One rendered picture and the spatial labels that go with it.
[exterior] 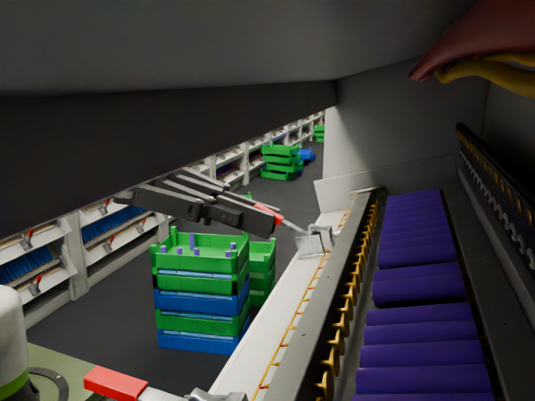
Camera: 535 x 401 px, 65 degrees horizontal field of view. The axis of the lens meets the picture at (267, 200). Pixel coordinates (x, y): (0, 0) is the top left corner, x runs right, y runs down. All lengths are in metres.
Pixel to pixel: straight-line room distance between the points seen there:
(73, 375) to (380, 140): 0.82
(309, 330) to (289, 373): 0.04
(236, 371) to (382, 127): 0.39
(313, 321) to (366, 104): 0.37
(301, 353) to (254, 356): 0.07
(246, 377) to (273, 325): 0.06
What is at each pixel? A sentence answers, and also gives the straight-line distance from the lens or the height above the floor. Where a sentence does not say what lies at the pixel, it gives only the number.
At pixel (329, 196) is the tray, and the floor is 0.78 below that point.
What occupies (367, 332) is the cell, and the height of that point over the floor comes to 0.80.
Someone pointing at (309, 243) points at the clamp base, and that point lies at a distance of 0.46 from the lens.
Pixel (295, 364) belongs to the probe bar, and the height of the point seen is 0.79.
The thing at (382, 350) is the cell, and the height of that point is 0.80.
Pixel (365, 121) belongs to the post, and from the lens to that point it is 0.59.
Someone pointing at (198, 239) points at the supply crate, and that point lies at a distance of 1.61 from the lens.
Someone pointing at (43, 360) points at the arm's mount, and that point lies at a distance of 1.15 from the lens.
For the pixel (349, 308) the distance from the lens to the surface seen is 0.31.
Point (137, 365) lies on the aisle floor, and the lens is 1.59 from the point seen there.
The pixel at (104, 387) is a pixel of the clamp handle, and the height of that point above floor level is 0.78.
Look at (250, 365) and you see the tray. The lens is 0.31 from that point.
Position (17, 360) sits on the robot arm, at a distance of 0.94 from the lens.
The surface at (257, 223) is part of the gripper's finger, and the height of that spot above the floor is 0.79.
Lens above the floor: 0.95
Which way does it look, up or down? 17 degrees down
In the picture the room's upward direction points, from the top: straight up
